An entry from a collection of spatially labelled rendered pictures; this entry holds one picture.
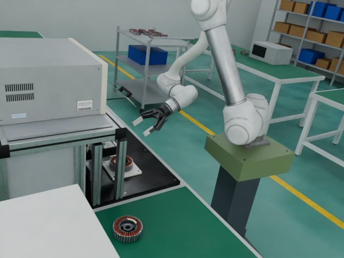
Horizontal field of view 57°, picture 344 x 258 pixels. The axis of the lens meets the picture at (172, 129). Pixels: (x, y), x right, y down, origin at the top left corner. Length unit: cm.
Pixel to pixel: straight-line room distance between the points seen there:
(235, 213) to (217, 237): 74
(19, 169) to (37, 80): 30
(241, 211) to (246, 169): 47
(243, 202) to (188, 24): 653
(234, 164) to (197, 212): 39
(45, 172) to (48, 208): 51
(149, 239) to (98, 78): 63
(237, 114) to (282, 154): 39
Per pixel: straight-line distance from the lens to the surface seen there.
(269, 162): 173
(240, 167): 163
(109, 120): 123
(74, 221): 64
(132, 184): 147
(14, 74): 115
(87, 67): 119
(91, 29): 701
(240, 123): 151
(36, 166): 116
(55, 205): 68
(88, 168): 147
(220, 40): 152
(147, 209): 137
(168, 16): 777
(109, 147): 144
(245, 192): 196
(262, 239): 255
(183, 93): 184
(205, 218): 138
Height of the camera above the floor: 164
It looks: 26 degrees down
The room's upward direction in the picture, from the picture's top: 8 degrees clockwise
